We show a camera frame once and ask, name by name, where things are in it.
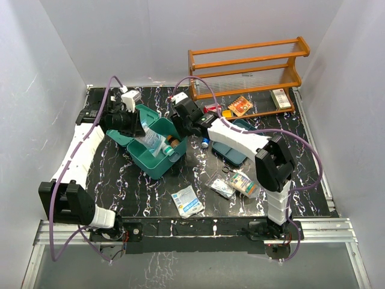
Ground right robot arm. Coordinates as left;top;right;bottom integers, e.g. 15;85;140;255
171;93;295;239

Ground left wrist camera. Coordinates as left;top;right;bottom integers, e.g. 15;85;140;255
109;85;141;113

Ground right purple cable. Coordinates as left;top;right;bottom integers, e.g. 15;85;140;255
173;76;323;261

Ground white spray bottle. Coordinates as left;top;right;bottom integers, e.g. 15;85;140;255
162;143;174;157

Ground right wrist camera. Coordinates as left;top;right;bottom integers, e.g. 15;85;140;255
170;92;189;105

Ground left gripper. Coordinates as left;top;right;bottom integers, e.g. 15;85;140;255
109;107;146;138

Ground blue swab packet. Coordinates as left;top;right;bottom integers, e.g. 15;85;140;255
137;120;165;157

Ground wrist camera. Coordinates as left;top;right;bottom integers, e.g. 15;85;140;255
170;92;189;105
109;85;141;113

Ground red white medicine box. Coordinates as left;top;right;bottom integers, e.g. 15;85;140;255
203;104;222;114

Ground blue divided tray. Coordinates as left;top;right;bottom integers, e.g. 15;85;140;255
211;118;259;168

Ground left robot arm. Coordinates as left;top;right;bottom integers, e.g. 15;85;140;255
38;88;145;240

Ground small black scissors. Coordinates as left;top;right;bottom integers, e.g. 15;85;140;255
222;166;235;173

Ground bagged bandage box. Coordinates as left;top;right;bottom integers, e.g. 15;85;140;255
229;172;259;199

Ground blue white bandage roll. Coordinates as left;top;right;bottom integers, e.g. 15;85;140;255
201;137;210;149

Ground white blue gauze packet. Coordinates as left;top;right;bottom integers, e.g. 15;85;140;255
171;185;205;219

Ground clear bag of plasters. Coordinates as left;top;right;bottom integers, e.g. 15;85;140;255
205;172;235;199

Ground purple cable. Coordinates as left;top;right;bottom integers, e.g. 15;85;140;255
48;75;124;262
173;76;323;261

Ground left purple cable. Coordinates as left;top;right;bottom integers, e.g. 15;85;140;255
48;75;124;262

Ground white green medicine box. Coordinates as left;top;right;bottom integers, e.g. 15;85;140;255
270;89;291;110

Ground brown medicine bottle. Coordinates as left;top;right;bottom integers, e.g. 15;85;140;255
166;135;180;149

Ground wooden shelf rack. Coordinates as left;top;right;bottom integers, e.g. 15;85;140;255
188;36;310;118

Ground orange snack packet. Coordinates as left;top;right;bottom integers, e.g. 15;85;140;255
228;96;253;117

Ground yellow tape measure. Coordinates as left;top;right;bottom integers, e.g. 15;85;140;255
222;110;233;118

